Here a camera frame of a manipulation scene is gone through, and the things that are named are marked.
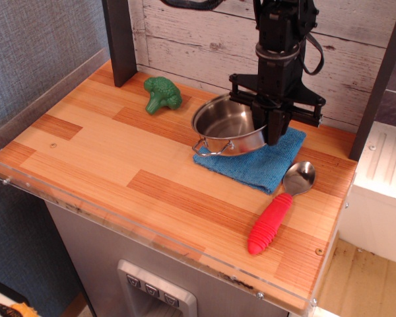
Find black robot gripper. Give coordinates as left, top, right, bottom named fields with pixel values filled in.
left=229, top=46, right=325, bottom=145

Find silver steel pot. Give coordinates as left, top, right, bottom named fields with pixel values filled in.
left=191, top=94, right=267, bottom=157

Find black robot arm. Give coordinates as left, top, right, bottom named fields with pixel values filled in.
left=230, top=1, right=326, bottom=146

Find blue cloth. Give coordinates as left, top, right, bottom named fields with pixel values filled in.
left=193, top=127, right=306, bottom=195

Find green toy broccoli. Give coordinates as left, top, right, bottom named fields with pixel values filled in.
left=144, top=77, right=182, bottom=115

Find grey toy fridge cabinet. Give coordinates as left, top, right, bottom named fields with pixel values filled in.
left=46, top=203, right=289, bottom=316

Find silver dispenser panel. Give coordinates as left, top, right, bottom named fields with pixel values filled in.
left=117, top=260, right=198, bottom=316

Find clear acrylic edge guard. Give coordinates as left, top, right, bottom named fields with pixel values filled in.
left=0, top=158, right=317, bottom=316

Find yellow object at corner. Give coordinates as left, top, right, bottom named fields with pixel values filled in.
left=11, top=302, right=39, bottom=317

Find red-handled metal spoon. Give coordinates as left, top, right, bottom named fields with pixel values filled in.
left=247, top=161, right=315, bottom=255

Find dark right support post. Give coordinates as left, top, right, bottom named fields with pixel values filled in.
left=348, top=22, right=396, bottom=161

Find dark support post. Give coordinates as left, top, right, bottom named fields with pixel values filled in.
left=102, top=0, right=137, bottom=87
left=348, top=22, right=396, bottom=161

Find dark left support post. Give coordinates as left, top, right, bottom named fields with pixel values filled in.
left=102, top=0, right=137, bottom=87

